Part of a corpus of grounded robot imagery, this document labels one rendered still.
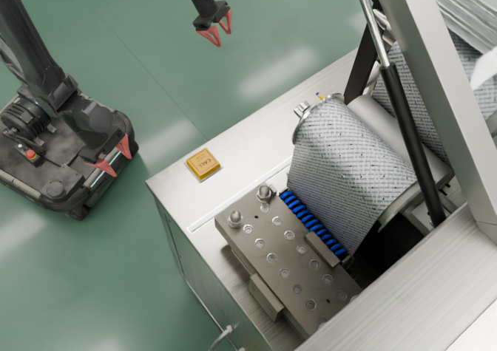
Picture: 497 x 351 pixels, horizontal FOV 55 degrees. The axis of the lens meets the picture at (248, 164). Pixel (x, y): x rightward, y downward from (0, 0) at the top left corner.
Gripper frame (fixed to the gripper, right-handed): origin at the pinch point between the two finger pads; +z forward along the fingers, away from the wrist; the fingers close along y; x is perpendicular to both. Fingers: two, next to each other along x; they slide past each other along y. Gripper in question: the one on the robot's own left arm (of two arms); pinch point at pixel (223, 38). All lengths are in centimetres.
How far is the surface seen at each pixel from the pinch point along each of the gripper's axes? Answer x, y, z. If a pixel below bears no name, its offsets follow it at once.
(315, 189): -44, -36, 15
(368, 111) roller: -52, -18, 8
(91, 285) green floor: 77, -68, 77
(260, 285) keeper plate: -37, -58, 24
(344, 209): -53, -39, 16
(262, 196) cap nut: -31, -40, 16
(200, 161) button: -4.4, -33.5, 16.6
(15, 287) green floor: 101, -85, 63
